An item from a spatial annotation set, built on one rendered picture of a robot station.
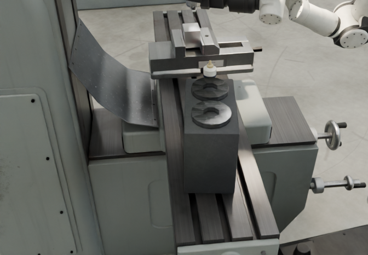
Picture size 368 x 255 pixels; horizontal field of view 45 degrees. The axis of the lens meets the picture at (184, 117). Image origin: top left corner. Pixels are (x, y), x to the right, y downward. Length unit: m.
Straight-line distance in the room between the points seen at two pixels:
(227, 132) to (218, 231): 0.22
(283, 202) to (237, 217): 0.73
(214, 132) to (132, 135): 0.52
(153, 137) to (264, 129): 0.37
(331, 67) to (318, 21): 2.18
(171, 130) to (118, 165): 0.32
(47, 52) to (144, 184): 0.60
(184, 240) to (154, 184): 0.62
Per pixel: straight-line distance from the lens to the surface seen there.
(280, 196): 1.71
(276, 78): 3.28
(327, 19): 1.36
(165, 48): 1.50
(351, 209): 2.42
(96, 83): 1.38
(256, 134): 1.48
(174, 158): 1.15
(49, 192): 1.51
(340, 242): 1.50
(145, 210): 1.66
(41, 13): 1.18
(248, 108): 1.53
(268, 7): 1.26
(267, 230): 1.01
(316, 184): 1.70
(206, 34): 1.50
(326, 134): 1.76
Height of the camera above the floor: 1.73
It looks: 38 degrees down
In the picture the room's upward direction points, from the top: 1 degrees counter-clockwise
